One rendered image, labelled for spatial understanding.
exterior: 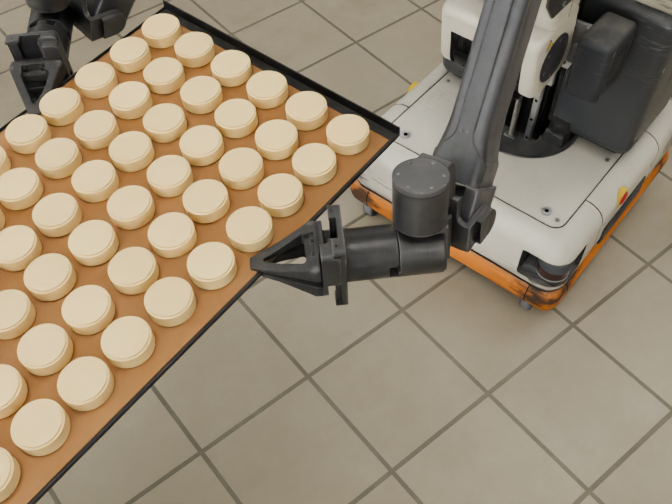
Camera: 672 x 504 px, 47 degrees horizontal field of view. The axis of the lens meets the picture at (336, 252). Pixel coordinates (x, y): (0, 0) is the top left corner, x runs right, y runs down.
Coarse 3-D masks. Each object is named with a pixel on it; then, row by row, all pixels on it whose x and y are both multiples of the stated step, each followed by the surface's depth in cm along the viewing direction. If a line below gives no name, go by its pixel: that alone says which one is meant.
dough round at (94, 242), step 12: (84, 228) 84; (96, 228) 84; (108, 228) 84; (72, 240) 83; (84, 240) 83; (96, 240) 83; (108, 240) 83; (72, 252) 82; (84, 252) 82; (96, 252) 82; (108, 252) 83; (84, 264) 83; (96, 264) 83
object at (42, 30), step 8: (40, 24) 103; (56, 24) 104; (32, 32) 98; (40, 32) 98; (48, 32) 98; (56, 32) 99; (64, 32) 104; (8, 40) 98; (16, 40) 98; (24, 40) 99; (32, 40) 99; (48, 40) 98; (64, 40) 104; (16, 48) 99; (24, 48) 100; (32, 48) 100; (64, 48) 103; (16, 56) 100; (24, 56) 101; (32, 56) 101; (40, 56) 101; (72, 72) 104
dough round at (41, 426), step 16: (48, 400) 73; (16, 416) 72; (32, 416) 72; (48, 416) 72; (64, 416) 72; (16, 432) 71; (32, 432) 71; (48, 432) 71; (64, 432) 72; (32, 448) 70; (48, 448) 71
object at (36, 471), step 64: (64, 128) 95; (128, 128) 95; (256, 128) 94; (320, 128) 93; (64, 192) 90; (256, 192) 88; (320, 192) 88; (64, 320) 80; (192, 320) 79; (128, 384) 75; (64, 448) 72
